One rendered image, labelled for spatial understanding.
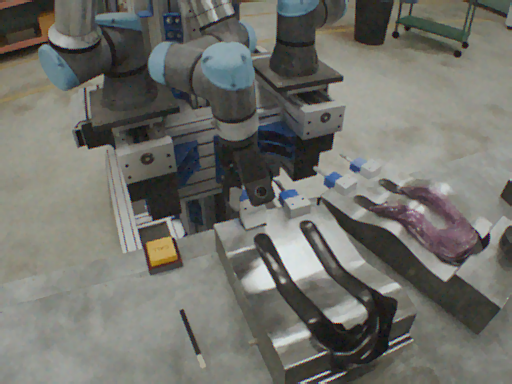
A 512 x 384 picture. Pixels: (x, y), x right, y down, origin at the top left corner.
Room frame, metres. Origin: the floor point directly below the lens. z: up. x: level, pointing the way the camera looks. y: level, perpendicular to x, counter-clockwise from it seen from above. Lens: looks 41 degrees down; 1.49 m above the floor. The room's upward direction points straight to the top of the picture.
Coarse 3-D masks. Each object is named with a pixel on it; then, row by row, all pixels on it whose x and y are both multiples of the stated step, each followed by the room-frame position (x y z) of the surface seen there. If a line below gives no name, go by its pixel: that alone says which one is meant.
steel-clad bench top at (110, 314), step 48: (480, 192) 0.78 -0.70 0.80; (192, 240) 0.60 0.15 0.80; (0, 288) 0.43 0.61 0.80; (48, 288) 0.44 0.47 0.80; (96, 288) 0.45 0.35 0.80; (144, 288) 0.46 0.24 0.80; (192, 288) 0.46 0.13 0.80; (0, 336) 0.31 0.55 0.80; (48, 336) 0.32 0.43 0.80; (96, 336) 0.33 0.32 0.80; (144, 336) 0.34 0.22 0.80; (240, 336) 0.35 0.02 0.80; (432, 336) 0.33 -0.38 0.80; (480, 336) 0.32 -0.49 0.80
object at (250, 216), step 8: (240, 200) 0.60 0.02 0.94; (248, 200) 0.58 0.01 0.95; (240, 208) 0.56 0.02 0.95; (248, 208) 0.56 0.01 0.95; (256, 208) 0.56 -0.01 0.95; (264, 208) 0.56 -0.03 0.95; (240, 216) 0.58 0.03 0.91; (248, 216) 0.55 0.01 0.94; (256, 216) 0.56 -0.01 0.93; (264, 216) 0.57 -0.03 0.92; (248, 224) 0.56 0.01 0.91; (256, 224) 0.56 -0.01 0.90
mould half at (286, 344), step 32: (224, 224) 0.57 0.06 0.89; (288, 224) 0.57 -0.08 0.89; (320, 224) 0.57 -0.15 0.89; (224, 256) 0.51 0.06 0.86; (256, 256) 0.49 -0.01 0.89; (288, 256) 0.49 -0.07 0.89; (352, 256) 0.49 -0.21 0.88; (256, 288) 0.41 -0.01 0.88; (320, 288) 0.40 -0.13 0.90; (384, 288) 0.37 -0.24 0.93; (256, 320) 0.33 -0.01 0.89; (288, 320) 0.32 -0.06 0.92; (352, 320) 0.31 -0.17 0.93; (288, 352) 0.25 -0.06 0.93; (320, 352) 0.25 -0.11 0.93; (416, 352) 0.27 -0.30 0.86
